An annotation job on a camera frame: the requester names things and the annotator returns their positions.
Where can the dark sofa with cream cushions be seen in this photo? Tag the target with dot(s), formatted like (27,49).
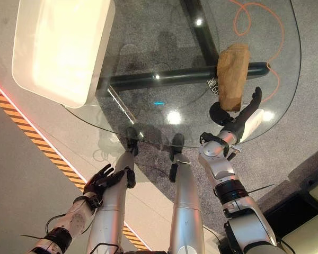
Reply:
(302,203)

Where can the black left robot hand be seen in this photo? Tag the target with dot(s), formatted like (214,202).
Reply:
(100,181)

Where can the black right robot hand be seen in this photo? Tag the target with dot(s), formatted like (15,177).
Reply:
(242,116)

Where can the silver left robot leg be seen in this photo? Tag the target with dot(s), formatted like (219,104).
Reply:
(112,201)

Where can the white rectangular plastic basket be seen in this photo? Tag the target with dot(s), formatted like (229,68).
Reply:
(62,50)

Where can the orange black hazard stripe tape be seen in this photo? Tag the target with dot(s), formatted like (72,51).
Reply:
(55,156)

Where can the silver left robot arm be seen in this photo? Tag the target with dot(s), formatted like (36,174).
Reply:
(69,222)

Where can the silver right robot leg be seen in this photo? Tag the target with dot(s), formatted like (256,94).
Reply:
(184,201)

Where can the silver robot leg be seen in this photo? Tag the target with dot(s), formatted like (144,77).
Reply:
(112,201)
(184,201)

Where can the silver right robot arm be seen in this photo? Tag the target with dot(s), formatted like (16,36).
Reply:
(228,190)

